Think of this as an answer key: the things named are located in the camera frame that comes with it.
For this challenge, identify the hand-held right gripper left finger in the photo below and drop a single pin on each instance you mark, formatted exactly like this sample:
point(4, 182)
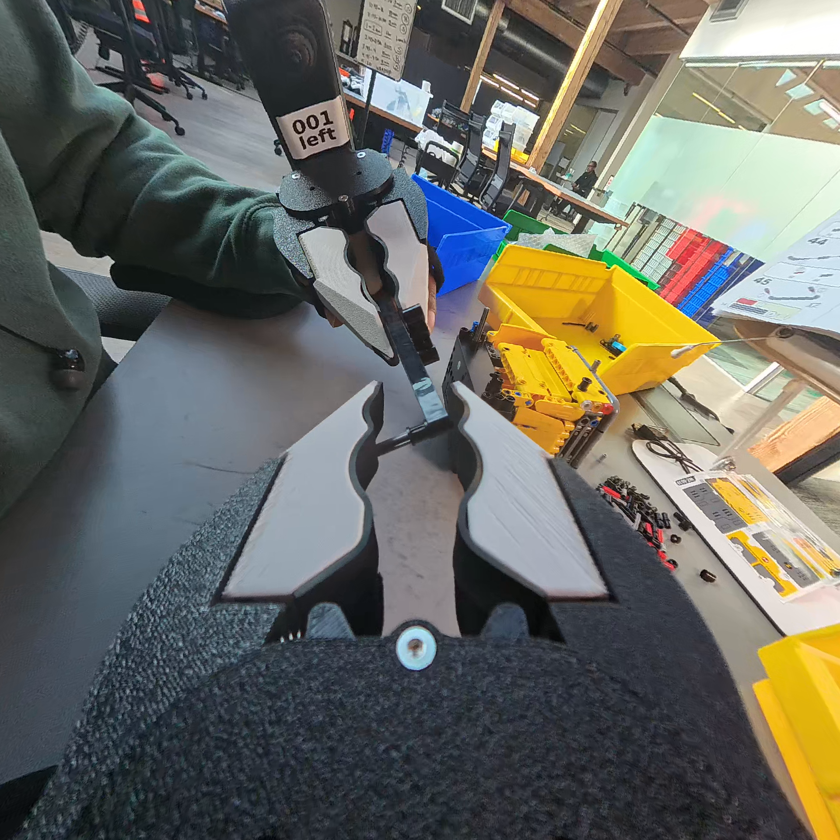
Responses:
point(308, 525)

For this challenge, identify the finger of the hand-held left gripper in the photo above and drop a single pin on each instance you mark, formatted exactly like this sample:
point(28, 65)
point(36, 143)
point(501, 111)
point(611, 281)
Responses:
point(334, 275)
point(403, 243)

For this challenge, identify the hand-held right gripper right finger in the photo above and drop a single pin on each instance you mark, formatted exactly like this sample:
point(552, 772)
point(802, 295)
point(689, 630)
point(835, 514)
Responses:
point(525, 518)

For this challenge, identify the small lego axle pin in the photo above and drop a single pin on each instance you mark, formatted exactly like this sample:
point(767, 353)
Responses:
point(400, 442)

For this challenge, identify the long black lego beam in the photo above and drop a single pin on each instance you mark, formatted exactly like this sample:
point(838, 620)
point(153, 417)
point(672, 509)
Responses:
point(423, 394)

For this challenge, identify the person's left forearm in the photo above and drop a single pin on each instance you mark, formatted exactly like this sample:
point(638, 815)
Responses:
point(184, 223)

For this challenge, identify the pile of small lego pieces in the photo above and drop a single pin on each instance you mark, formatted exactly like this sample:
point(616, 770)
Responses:
point(633, 502)

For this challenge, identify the yellow and black lego model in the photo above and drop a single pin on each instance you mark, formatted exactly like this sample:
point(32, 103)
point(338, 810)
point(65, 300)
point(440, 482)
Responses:
point(544, 380)

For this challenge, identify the blue and black lego piece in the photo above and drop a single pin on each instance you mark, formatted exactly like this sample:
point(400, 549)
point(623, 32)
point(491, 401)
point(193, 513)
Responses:
point(615, 344)

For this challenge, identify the lego instruction booklet in sleeve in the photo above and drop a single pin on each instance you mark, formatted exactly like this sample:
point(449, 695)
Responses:
point(754, 525)

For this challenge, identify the open lego instruction booklet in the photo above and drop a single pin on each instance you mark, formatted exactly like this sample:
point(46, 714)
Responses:
point(794, 282)

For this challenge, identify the person's left hand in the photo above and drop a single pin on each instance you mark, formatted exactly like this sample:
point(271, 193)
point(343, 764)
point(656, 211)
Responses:
point(432, 305)

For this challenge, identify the blue plastic bin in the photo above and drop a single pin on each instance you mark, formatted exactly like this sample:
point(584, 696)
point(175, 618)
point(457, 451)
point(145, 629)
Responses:
point(459, 243)

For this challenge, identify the white printed sign board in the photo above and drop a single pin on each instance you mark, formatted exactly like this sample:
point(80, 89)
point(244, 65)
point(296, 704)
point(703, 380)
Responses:
point(387, 36)

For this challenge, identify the black office chair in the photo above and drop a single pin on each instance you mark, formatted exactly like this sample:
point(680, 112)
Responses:
point(105, 26)
point(459, 151)
point(124, 308)
point(502, 164)

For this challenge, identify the clear storage box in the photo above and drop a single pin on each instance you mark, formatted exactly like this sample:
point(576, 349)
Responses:
point(410, 102)

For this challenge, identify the green plastic bin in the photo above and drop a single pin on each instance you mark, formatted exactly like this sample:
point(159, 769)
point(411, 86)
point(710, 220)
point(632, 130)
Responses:
point(525, 223)

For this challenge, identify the stack of clear plastic containers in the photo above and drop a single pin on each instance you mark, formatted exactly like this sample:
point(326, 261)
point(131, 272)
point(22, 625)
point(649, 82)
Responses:
point(515, 124)

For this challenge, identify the long wooden table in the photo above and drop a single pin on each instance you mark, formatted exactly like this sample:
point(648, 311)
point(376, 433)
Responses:
point(590, 208)

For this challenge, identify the yellow plastic bin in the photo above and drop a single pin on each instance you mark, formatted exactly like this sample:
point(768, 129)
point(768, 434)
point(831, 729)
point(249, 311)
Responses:
point(656, 315)
point(807, 709)

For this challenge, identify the wooden block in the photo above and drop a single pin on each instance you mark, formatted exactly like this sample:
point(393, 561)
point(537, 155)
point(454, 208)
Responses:
point(800, 439)

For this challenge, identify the rack of small storage drawers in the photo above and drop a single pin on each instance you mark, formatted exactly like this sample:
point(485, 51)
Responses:
point(695, 262)

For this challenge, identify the person's green sweater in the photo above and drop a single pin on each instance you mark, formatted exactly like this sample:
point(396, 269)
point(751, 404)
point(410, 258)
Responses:
point(33, 367)

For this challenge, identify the wooden post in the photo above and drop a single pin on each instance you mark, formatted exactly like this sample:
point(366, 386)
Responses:
point(571, 85)
point(482, 59)

